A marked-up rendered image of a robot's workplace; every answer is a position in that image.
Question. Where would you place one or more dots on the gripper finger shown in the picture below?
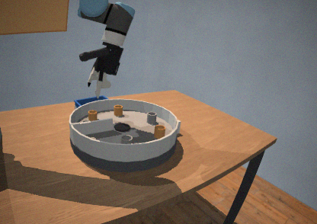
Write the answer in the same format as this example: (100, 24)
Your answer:
(93, 76)
(101, 84)

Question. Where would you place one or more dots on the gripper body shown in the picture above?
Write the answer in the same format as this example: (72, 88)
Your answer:
(111, 61)

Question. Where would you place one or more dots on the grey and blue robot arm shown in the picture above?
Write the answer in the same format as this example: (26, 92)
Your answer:
(117, 17)

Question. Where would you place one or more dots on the bronze bushing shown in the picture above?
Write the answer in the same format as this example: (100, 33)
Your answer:
(92, 117)
(159, 131)
(118, 110)

